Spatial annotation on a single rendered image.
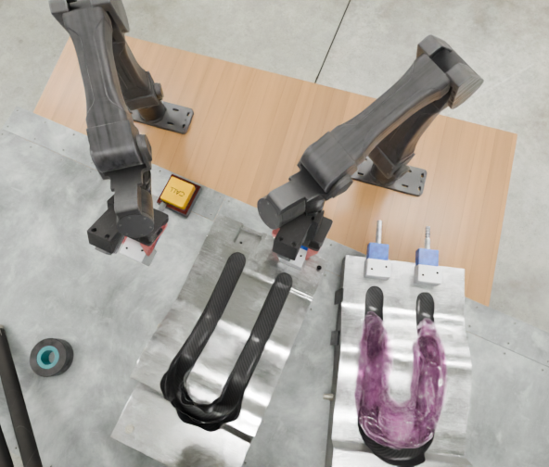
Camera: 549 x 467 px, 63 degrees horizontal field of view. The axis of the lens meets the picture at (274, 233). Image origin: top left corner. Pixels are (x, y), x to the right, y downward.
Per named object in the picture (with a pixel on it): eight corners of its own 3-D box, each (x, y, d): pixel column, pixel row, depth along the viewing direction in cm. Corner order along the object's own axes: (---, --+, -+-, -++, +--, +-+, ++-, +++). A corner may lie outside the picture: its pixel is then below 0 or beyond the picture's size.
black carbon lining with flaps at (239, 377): (232, 250, 98) (227, 240, 88) (300, 280, 96) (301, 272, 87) (157, 405, 89) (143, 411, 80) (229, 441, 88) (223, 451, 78)
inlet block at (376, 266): (365, 222, 103) (370, 216, 98) (388, 225, 103) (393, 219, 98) (362, 278, 100) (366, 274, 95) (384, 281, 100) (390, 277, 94)
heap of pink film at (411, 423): (357, 309, 95) (364, 306, 88) (441, 320, 94) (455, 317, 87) (348, 440, 88) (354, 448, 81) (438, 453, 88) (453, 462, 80)
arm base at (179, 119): (179, 119, 105) (188, 94, 107) (100, 98, 107) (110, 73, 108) (185, 134, 113) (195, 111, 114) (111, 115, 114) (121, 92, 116)
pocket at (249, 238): (243, 227, 101) (241, 222, 97) (264, 236, 100) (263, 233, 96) (234, 246, 99) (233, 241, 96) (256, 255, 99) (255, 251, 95)
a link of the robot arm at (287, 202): (279, 244, 75) (303, 208, 64) (249, 204, 76) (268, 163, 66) (328, 214, 80) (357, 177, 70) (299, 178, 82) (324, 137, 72)
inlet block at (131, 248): (157, 202, 96) (149, 194, 91) (177, 211, 96) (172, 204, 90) (128, 257, 93) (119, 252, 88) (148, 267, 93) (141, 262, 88)
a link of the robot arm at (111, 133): (145, 158, 68) (101, -39, 68) (86, 170, 67) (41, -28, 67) (161, 170, 80) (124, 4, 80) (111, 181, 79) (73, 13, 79)
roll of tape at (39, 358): (74, 337, 100) (68, 336, 96) (72, 374, 98) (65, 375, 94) (39, 339, 100) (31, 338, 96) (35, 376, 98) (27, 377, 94)
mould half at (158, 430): (223, 224, 106) (215, 206, 93) (324, 268, 103) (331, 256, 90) (120, 431, 95) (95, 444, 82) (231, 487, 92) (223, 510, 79)
